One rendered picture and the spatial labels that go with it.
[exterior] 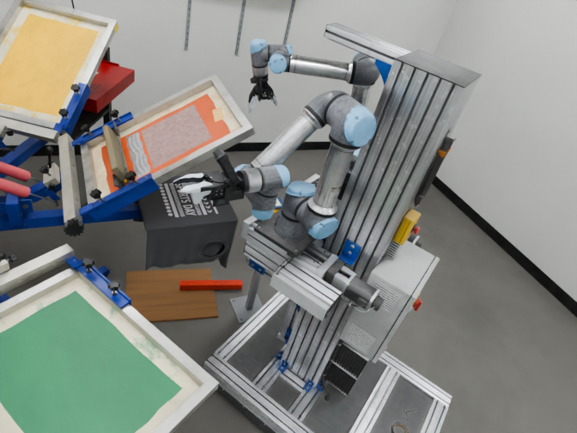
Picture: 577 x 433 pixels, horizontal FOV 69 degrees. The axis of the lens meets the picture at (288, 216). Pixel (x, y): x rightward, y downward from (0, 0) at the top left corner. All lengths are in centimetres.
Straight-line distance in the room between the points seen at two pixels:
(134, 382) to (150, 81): 307
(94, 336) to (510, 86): 427
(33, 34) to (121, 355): 199
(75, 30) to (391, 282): 229
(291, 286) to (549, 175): 334
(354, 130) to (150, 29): 293
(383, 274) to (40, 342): 132
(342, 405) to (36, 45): 269
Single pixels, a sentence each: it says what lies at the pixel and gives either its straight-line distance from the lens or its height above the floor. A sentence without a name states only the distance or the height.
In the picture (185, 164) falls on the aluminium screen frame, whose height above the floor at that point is 137.
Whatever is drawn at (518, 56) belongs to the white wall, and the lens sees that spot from 486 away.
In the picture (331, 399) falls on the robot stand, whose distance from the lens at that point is 260.
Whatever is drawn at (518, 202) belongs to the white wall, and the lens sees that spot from 477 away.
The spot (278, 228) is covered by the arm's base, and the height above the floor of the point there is 129.
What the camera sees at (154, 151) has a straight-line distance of 210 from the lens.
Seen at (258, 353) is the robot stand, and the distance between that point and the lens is 263.
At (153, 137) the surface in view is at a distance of 219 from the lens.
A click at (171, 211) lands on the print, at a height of 95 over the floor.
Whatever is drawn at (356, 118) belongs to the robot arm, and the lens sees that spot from 134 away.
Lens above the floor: 237
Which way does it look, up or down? 37 degrees down
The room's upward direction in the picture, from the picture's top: 16 degrees clockwise
